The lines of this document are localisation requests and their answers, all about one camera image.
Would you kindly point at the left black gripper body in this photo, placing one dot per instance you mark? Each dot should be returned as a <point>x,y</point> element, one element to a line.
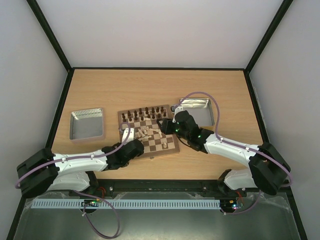
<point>125,162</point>

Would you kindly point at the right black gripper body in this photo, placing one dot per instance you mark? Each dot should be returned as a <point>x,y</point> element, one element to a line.
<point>165,126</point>

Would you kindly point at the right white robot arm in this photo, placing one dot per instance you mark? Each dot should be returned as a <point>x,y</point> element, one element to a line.
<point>265,168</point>

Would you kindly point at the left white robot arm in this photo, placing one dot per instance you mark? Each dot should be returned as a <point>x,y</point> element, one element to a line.
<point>45,171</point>

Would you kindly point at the dark chess pieces row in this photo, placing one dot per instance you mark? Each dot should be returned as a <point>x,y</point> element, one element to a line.
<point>143,114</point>

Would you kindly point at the pile of white pieces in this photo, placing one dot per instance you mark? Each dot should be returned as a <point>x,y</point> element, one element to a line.
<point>146,133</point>

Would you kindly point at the wooden chess board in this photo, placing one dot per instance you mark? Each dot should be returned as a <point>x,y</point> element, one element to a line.
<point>154,148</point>

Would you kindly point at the yellow metal tin box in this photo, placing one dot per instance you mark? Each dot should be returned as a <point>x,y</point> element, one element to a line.
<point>201,109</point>

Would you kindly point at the silver metal tin lid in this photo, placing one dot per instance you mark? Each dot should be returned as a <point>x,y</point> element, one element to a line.
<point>86,125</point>

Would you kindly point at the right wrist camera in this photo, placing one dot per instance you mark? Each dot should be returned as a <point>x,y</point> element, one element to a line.
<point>176,109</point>

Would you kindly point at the black mounting rail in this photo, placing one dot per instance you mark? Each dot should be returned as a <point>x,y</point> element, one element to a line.
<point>205,188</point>

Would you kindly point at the light blue cable duct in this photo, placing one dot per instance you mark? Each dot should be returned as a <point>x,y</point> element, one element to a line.
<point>128,204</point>

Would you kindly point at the black enclosure frame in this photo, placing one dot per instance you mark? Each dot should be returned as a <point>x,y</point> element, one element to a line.
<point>39,15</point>

